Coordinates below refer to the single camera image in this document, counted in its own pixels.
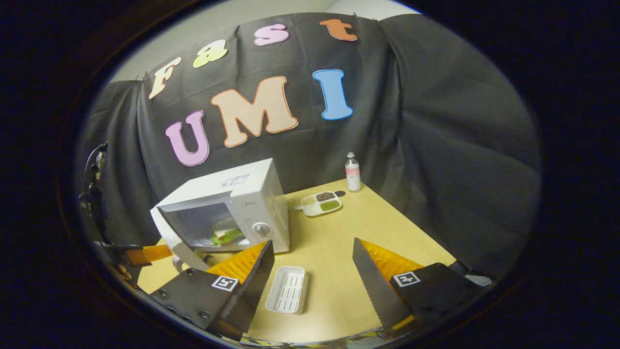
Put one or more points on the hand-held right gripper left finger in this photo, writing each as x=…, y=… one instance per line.
x=252, y=295

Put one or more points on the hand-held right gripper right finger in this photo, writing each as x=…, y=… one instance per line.
x=373, y=286

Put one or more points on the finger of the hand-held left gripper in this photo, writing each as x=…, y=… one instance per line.
x=155, y=253

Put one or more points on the sandwich with lettuce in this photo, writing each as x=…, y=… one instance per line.
x=225, y=237

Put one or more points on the white microwave oven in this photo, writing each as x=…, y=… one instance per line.
x=261, y=189

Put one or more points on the white rectangular tray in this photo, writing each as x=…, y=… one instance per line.
x=286, y=291

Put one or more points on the white divided plate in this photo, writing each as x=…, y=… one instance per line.
x=312, y=206

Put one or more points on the clear bottle with pink label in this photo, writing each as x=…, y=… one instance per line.
x=353, y=177

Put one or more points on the black backdrop cloth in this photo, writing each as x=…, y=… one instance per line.
x=436, y=145

